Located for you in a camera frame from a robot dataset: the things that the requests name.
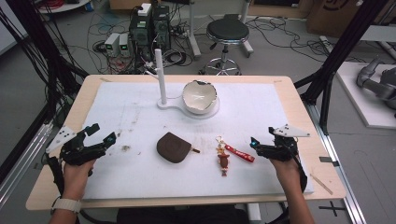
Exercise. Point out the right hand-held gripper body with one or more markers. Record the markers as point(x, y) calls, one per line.
point(285, 147)

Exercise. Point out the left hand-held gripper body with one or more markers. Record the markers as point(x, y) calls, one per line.
point(79, 151)

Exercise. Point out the person's right hand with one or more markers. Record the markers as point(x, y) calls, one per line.
point(288, 174)

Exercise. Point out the person's left hand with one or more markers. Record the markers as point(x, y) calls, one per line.
point(76, 179)

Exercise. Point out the wooden table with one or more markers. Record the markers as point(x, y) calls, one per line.
point(308, 149)

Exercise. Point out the black tape strip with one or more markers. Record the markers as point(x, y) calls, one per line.
point(328, 160)

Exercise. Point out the thin wooden stick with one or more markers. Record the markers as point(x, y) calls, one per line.
point(321, 184)

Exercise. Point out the white wrist band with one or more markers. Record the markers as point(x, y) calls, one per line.
point(66, 204)

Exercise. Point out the brown zipper pouch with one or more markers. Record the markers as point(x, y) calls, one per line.
point(172, 147)

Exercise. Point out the white table leg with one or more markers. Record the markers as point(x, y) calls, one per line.
point(253, 214)

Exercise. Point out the white eggshell-shaped bowl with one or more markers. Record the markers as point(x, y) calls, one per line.
point(199, 97)

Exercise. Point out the white table mat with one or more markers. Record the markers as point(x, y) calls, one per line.
point(186, 174)

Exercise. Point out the black tape cross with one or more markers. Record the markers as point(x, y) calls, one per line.
point(332, 208)

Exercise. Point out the white floor board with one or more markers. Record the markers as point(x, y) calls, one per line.
point(358, 102)

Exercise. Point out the grey power supply unit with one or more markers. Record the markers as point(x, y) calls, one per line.
point(112, 43)
point(124, 43)

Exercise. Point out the person's dark clothing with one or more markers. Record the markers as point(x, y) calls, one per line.
point(180, 216)

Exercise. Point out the black round stool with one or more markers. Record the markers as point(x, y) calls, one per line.
point(228, 31)

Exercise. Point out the black computer tower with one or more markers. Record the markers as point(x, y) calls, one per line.
point(149, 31)

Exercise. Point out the cardboard box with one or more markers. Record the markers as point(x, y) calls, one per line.
point(336, 15)

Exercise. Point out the aluminium rail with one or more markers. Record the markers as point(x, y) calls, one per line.
point(18, 161)
point(339, 174)

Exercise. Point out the white stand with post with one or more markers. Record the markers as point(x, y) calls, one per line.
point(161, 77)

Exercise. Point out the black frame post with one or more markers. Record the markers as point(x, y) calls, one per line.
point(40, 43)
point(339, 53)

